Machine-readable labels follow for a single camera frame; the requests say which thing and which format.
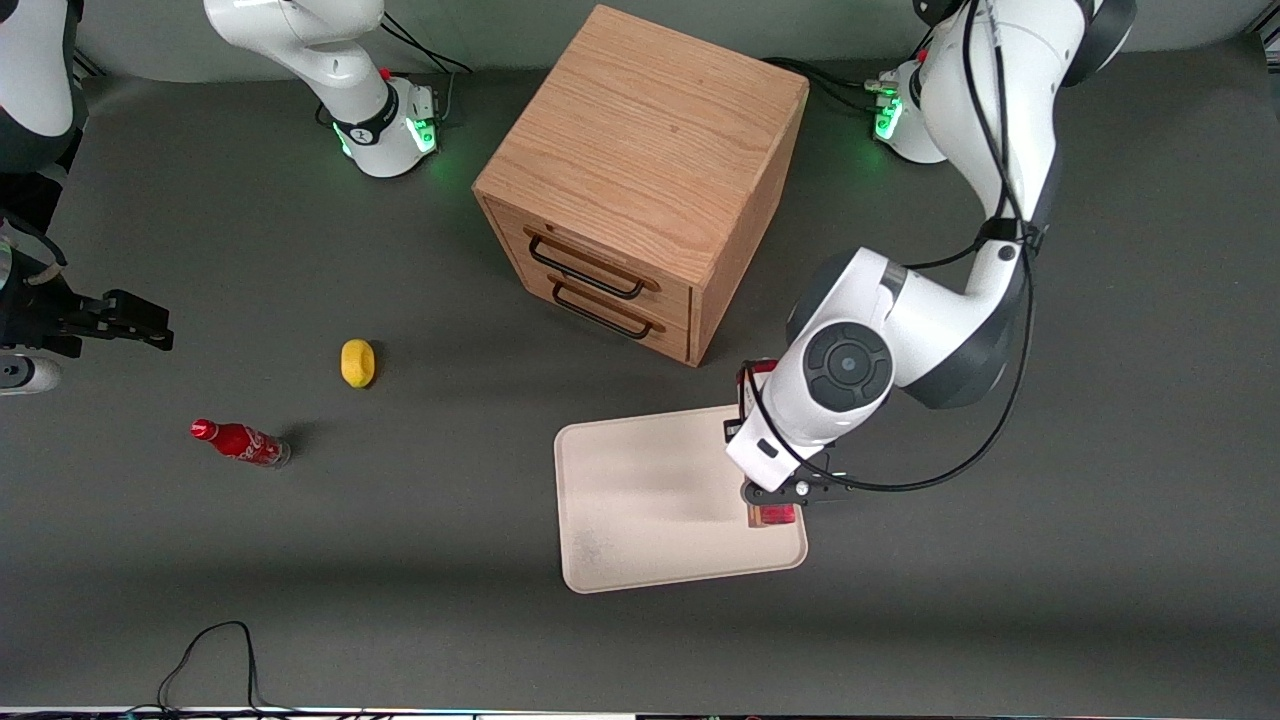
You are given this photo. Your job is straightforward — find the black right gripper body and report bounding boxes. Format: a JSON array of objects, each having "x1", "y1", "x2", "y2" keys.
[{"x1": 0, "y1": 225, "x2": 83, "y2": 358}]

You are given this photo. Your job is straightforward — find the beige plastic tray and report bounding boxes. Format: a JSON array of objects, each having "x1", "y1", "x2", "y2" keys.
[{"x1": 553, "y1": 401, "x2": 809, "y2": 595}]

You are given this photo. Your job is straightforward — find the red cola bottle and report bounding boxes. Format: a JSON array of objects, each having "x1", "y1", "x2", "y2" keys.
[{"x1": 190, "y1": 418, "x2": 292, "y2": 469}]

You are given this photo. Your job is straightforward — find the wooden drawer front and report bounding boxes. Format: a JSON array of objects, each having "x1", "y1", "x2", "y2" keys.
[
  {"x1": 488, "y1": 200, "x2": 694, "y2": 324},
  {"x1": 500, "y1": 228, "x2": 694, "y2": 364}
]

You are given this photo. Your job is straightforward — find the yellow lemon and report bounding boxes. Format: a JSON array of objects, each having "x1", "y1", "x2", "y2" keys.
[{"x1": 340, "y1": 338, "x2": 377, "y2": 389}]

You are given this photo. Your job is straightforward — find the wooden two-drawer cabinet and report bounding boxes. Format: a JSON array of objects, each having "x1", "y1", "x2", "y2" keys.
[{"x1": 472, "y1": 4, "x2": 811, "y2": 368}]

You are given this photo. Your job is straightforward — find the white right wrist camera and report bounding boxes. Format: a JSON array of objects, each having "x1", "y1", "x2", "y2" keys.
[{"x1": 0, "y1": 355, "x2": 63, "y2": 397}]

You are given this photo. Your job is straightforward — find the black metal drawer handle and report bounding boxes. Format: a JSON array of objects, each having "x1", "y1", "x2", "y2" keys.
[
  {"x1": 549, "y1": 278, "x2": 668, "y2": 342},
  {"x1": 525, "y1": 228, "x2": 662, "y2": 301}
]

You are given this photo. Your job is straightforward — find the thin black looped cable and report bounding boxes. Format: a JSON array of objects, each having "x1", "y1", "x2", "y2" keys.
[{"x1": 157, "y1": 620, "x2": 301, "y2": 717}]

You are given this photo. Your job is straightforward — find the black right arm base cable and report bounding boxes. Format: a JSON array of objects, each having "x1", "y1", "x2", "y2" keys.
[{"x1": 378, "y1": 8, "x2": 473, "y2": 126}]

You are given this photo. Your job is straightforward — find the black arm base cable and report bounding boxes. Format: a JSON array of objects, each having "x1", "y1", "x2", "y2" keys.
[
  {"x1": 378, "y1": 8, "x2": 473, "y2": 126},
  {"x1": 762, "y1": 55, "x2": 896, "y2": 116}
]

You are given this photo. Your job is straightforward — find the black left arm base cable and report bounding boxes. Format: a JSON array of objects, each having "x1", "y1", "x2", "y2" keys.
[{"x1": 762, "y1": 55, "x2": 896, "y2": 116}]

